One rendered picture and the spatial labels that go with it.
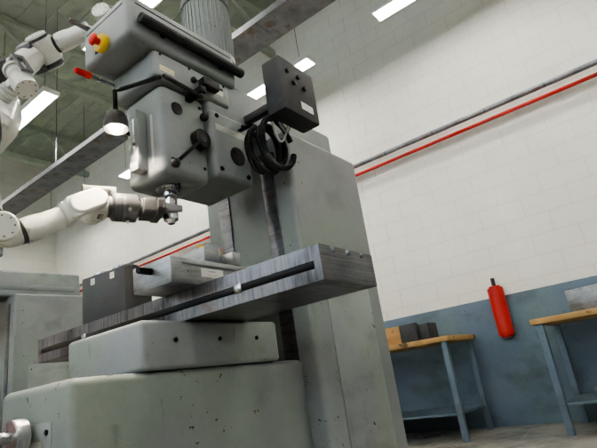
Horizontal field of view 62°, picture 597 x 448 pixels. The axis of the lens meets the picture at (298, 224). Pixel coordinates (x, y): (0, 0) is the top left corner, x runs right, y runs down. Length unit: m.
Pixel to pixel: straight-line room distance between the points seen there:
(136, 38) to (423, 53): 5.04
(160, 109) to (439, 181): 4.45
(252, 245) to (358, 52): 5.32
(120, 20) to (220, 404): 1.19
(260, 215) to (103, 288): 0.61
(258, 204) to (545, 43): 4.54
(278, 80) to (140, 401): 1.08
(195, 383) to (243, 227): 0.75
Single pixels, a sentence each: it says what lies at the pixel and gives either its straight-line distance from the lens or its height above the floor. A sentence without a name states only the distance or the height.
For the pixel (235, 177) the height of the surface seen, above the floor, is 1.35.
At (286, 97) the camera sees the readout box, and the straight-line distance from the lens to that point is 1.70.
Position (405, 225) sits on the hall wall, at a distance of 5.83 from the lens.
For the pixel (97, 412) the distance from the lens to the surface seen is 1.19.
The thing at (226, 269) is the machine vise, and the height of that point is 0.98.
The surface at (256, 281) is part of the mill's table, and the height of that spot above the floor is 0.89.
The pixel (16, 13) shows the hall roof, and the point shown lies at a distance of 8.63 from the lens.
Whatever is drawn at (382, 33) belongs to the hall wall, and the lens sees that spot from 6.88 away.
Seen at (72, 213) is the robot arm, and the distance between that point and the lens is 1.52.
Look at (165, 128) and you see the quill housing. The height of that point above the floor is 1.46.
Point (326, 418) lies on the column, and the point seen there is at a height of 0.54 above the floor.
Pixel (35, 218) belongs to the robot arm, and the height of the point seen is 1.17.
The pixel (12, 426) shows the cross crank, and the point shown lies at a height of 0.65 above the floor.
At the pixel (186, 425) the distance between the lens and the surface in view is 1.33.
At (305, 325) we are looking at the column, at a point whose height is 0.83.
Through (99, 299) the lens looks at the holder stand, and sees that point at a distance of 1.86.
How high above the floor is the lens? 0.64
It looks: 18 degrees up
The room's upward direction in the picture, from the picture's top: 9 degrees counter-clockwise
